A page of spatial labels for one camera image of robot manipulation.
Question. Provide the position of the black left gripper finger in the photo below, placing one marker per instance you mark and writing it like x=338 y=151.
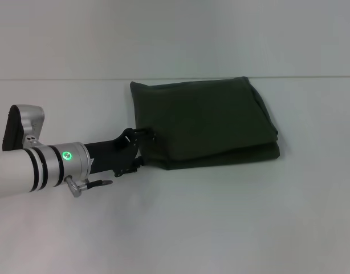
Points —
x=148 y=132
x=140 y=162

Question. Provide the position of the dark green shirt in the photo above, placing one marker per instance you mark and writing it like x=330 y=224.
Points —
x=203 y=120

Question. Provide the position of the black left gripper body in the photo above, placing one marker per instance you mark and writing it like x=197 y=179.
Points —
x=115 y=155

